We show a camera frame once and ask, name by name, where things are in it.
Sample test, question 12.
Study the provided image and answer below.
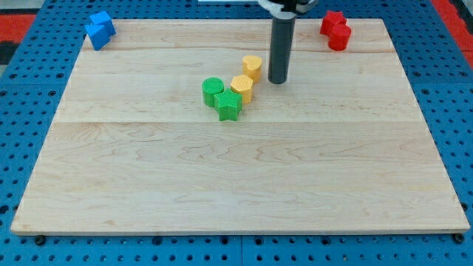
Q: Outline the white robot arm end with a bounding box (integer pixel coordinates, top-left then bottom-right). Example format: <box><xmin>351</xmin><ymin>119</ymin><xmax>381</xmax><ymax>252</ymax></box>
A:
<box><xmin>257</xmin><ymin>0</ymin><xmax>319</xmax><ymax>19</ymax></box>

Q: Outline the yellow heart block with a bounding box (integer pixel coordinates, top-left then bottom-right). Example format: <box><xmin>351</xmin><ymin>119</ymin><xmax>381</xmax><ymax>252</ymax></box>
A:
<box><xmin>242</xmin><ymin>55</ymin><xmax>262</xmax><ymax>83</ymax></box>

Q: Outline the red cylinder block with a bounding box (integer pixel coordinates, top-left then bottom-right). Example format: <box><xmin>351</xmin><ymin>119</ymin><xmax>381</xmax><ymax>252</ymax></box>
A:
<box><xmin>328</xmin><ymin>24</ymin><xmax>352</xmax><ymax>51</ymax></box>

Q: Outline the green star block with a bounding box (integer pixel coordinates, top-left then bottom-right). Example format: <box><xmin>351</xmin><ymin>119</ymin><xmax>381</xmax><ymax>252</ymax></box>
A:
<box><xmin>214</xmin><ymin>89</ymin><xmax>242</xmax><ymax>121</ymax></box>

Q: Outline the blue cube block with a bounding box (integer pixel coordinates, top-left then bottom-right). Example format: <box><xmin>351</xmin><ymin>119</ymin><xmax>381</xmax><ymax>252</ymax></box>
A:
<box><xmin>89</xmin><ymin>11</ymin><xmax>116</xmax><ymax>35</ymax></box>

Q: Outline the yellow hexagon block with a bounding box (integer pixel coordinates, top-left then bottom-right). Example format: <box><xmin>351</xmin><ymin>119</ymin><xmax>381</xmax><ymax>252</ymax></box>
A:
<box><xmin>230</xmin><ymin>75</ymin><xmax>253</xmax><ymax>103</ymax></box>

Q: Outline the red star block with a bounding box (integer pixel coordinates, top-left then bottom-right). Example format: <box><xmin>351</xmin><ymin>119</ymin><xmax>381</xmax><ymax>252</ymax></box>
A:
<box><xmin>319</xmin><ymin>10</ymin><xmax>347</xmax><ymax>36</ymax></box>

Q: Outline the green circle block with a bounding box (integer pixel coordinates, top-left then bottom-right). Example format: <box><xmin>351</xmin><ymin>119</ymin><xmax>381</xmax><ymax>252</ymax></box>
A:
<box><xmin>201</xmin><ymin>77</ymin><xmax>225</xmax><ymax>107</ymax></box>

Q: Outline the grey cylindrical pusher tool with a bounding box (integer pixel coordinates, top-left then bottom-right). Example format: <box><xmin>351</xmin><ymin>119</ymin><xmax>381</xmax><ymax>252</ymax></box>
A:
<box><xmin>268</xmin><ymin>17</ymin><xmax>296</xmax><ymax>84</ymax></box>

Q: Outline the wooden board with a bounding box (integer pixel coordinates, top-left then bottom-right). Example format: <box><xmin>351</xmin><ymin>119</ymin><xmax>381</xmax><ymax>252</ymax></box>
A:
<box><xmin>11</xmin><ymin>18</ymin><xmax>470</xmax><ymax>236</ymax></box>

